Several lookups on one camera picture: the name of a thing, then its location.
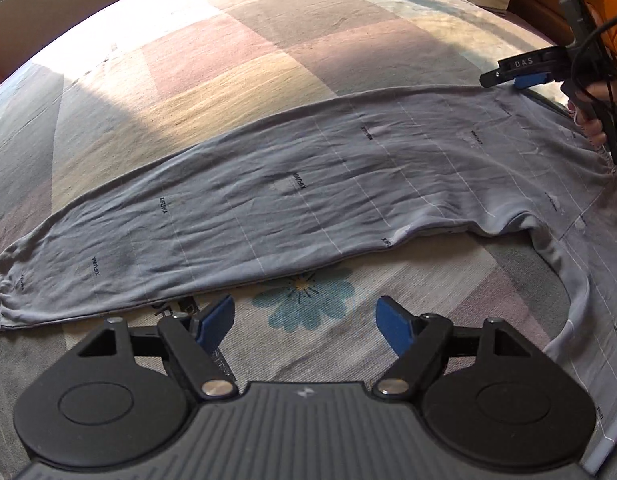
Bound grey pants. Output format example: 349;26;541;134
0;84;617;476

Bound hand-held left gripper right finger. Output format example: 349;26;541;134
373;296;530;402

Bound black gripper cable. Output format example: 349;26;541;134
571;7;617;186

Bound wooden headboard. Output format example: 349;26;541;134
509;0;617;92

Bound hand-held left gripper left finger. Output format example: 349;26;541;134
78;294;239;402

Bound person's right hand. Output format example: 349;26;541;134
567;81;617;149

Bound bed with patterned sheet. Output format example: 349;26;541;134
0;0;617;480

